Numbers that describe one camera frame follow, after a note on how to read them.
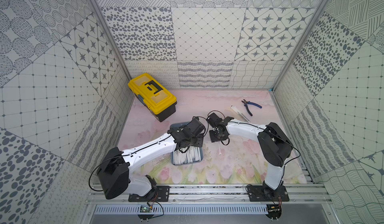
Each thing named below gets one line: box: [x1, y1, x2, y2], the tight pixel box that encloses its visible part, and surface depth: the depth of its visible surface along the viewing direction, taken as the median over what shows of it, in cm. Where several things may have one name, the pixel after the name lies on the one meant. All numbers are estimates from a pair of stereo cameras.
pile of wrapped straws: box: [230, 104, 251, 123], surface depth 109 cm
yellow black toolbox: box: [128, 73, 177, 122], surface depth 97 cm
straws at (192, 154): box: [173, 145, 201, 165], surface depth 87 cm
